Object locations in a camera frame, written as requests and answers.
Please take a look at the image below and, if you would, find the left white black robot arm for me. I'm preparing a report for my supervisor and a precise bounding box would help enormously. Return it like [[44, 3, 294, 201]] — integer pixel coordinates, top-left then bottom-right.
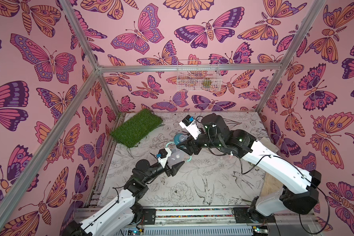
[[62, 159, 185, 236]]

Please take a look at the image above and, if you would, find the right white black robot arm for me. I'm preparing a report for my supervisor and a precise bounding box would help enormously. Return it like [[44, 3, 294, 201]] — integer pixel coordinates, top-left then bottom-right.
[[177, 113, 321, 218]]

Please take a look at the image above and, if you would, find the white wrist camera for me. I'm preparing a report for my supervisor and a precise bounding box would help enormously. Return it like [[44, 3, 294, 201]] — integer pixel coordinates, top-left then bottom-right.
[[156, 147, 172, 168], [179, 115, 202, 140]]

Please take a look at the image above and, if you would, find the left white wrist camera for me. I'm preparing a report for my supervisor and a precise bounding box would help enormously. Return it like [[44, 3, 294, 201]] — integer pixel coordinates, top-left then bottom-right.
[[156, 147, 172, 168]]

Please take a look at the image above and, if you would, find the teal bottle handle ring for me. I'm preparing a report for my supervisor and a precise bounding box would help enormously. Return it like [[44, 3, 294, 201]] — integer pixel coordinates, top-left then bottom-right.
[[165, 142, 193, 162]]

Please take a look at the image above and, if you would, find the dark teal nipple collar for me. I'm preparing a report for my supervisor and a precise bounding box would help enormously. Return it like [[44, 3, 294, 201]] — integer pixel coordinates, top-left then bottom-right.
[[174, 133, 189, 147]]

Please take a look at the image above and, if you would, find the white wire basket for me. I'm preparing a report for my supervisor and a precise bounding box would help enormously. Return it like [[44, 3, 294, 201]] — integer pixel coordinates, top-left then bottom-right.
[[176, 64, 222, 92]]

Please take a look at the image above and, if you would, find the green artificial grass mat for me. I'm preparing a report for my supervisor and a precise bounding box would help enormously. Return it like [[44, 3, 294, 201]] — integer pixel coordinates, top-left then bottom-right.
[[110, 109, 163, 148]]

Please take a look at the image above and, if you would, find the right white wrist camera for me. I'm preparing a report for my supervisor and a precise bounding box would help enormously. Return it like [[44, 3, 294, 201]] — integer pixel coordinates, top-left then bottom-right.
[[179, 115, 202, 140]]

